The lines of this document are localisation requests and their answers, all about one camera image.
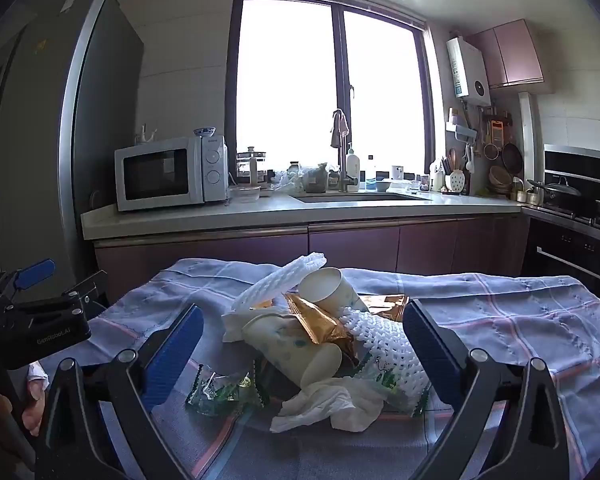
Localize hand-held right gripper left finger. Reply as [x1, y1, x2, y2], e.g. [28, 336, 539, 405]
[34, 304, 206, 480]

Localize blue checked cloth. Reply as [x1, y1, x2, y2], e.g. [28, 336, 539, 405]
[87, 258, 600, 480]

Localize black wok with lid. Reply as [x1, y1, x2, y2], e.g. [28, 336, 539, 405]
[527, 177, 583, 209]

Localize white microwave oven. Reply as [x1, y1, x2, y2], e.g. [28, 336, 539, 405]
[114, 135, 229, 212]

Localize mauve upper cabinet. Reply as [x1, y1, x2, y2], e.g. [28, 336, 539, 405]
[465, 19, 545, 90]

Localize white foam fruit net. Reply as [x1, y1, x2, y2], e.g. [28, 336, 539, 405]
[232, 252, 327, 313]
[337, 307, 433, 411]

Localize hanging dark pan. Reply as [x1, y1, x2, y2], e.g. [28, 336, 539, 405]
[501, 141, 524, 173]

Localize mauve base cabinets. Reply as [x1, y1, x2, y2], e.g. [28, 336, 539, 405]
[94, 212, 531, 301]

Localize grey refrigerator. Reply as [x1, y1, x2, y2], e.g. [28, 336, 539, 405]
[0, 0, 146, 306]

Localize person's left hand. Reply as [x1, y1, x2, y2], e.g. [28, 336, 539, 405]
[21, 364, 50, 437]

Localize white pump soap bottle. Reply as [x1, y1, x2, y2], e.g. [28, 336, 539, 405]
[345, 143, 362, 192]

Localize glass container with dark contents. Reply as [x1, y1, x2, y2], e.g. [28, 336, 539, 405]
[302, 164, 329, 193]

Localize kitchen window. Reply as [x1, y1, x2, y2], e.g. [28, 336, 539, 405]
[226, 0, 437, 192]

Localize glass teapot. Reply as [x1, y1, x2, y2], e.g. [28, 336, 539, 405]
[236, 146, 271, 186]

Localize clear glass bowl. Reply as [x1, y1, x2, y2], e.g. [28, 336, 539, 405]
[228, 185, 262, 204]

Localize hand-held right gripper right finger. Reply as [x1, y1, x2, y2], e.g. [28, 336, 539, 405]
[402, 299, 571, 480]

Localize white water heater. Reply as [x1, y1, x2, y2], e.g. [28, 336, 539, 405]
[446, 36, 492, 107]

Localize gold foil wrapper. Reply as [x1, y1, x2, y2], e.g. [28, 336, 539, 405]
[285, 294, 361, 361]
[362, 294, 411, 321]

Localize black built-in oven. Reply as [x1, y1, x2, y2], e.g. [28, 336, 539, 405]
[522, 210, 600, 301]

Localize green clear snack wrapper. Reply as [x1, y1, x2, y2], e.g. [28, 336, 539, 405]
[355, 355, 431, 416]
[186, 364, 271, 417]

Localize dotted paper cup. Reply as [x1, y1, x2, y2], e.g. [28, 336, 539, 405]
[242, 310, 343, 388]
[298, 267, 368, 318]

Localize black range hood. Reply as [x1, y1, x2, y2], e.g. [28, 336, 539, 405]
[544, 144, 600, 196]

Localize white tissue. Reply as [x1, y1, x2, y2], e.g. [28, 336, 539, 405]
[270, 377, 386, 433]

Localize steel kitchen faucet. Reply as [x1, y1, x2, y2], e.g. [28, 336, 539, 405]
[330, 109, 361, 193]

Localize stack of brown bowls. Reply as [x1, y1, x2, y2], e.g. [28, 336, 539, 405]
[489, 166, 513, 193]

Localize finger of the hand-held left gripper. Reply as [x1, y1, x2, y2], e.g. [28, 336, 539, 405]
[62, 270, 110, 321]
[0, 258, 57, 306]

